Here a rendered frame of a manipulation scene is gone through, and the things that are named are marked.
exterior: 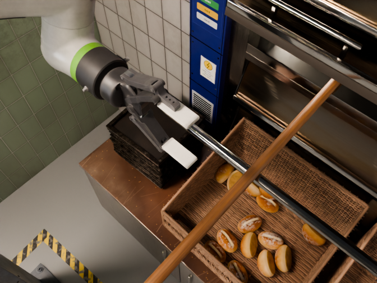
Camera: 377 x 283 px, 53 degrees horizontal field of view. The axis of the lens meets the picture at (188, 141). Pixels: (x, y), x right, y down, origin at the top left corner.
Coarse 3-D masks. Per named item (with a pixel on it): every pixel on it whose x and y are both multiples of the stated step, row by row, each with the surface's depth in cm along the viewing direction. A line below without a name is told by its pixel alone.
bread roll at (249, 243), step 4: (248, 232) 146; (252, 232) 146; (244, 236) 146; (248, 236) 144; (252, 236) 144; (244, 240) 144; (248, 240) 143; (252, 240) 144; (256, 240) 146; (244, 244) 143; (248, 244) 142; (252, 244) 143; (256, 244) 145; (244, 248) 142; (248, 248) 142; (252, 248) 143; (256, 248) 145; (244, 252) 142; (248, 252) 142; (252, 252) 142; (248, 256) 142; (252, 256) 142
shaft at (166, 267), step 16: (320, 96) 109; (304, 112) 106; (288, 128) 103; (272, 144) 101; (256, 160) 99; (256, 176) 97; (240, 192) 94; (224, 208) 91; (208, 224) 89; (192, 240) 87; (176, 256) 85; (160, 272) 83
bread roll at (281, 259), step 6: (282, 246) 143; (276, 252) 143; (282, 252) 141; (288, 252) 142; (276, 258) 142; (282, 258) 140; (288, 258) 141; (276, 264) 142; (282, 264) 139; (288, 264) 140; (282, 270) 139; (288, 270) 140
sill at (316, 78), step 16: (256, 48) 123; (272, 48) 123; (272, 64) 122; (288, 64) 119; (304, 64) 119; (304, 80) 117; (320, 80) 116; (336, 96) 112; (352, 96) 112; (352, 112) 112; (368, 112) 109
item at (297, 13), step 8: (272, 0) 93; (272, 8) 94; (288, 8) 91; (272, 16) 95; (296, 16) 90; (304, 16) 89; (312, 24) 89; (320, 24) 88; (328, 32) 87; (336, 32) 86; (344, 40) 85; (352, 40) 85; (344, 48) 86; (360, 48) 84; (344, 56) 88
